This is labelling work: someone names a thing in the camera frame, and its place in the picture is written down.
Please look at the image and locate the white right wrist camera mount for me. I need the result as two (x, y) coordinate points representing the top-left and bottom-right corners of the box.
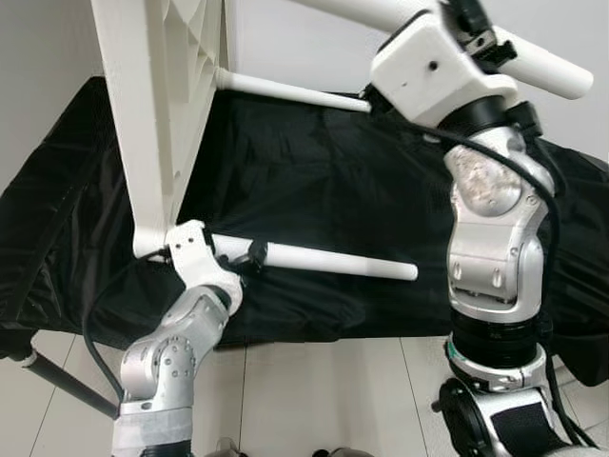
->
(368, 10), (521, 130)

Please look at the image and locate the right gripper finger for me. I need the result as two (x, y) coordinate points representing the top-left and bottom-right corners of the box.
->
(449, 0), (490, 35)

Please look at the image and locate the white plastic table top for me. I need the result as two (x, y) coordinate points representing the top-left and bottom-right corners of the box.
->
(90, 0), (237, 260)

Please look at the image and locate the grey left robot foot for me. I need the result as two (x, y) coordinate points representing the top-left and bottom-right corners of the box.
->
(205, 437), (250, 457)

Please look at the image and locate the black stand leg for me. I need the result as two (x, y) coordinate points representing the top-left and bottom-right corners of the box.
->
(21, 350), (122, 422)

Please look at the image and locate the grey right robot foot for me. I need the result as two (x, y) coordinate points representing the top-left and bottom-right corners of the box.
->
(312, 445), (374, 457)

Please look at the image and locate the black cloth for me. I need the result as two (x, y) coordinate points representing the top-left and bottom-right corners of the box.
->
(0, 76), (609, 387)

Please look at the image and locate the grey robot foot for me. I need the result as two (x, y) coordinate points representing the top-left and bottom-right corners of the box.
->
(312, 445), (374, 457)
(205, 437), (250, 457)

